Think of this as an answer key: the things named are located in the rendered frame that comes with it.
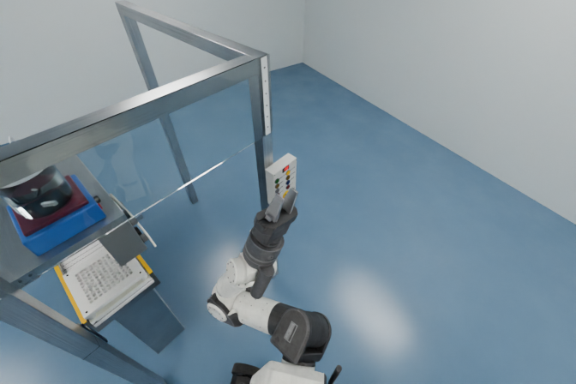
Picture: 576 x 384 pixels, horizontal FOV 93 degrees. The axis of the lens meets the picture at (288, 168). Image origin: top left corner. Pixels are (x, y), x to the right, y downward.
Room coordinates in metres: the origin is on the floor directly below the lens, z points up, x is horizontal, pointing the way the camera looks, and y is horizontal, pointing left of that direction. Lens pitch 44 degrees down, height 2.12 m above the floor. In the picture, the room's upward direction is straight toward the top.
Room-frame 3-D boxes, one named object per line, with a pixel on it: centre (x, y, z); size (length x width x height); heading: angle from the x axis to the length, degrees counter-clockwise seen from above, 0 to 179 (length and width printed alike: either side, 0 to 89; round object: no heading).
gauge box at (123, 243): (0.60, 0.67, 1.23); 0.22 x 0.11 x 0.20; 48
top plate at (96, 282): (0.53, 0.77, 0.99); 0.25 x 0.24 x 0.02; 138
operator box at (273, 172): (1.01, 0.03, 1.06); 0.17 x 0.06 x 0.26; 138
